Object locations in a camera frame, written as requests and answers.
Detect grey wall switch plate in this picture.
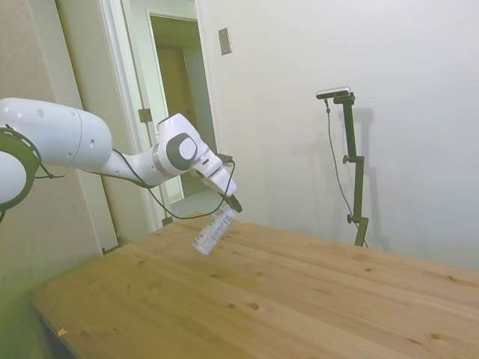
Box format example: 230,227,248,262
218,26,234,57

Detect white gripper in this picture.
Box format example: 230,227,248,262
188,150,244,215

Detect brown wooden hallway door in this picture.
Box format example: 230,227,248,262
155,43,197,124

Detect grey exterior camera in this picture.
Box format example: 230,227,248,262
315,85,353,101

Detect beige door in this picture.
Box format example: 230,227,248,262
0,0,121,259

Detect white bottle with green cap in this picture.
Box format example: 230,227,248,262
191,206,237,258

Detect black camera stand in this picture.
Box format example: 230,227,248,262
332,93,370,248

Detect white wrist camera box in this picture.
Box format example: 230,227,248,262
207,167,238,198

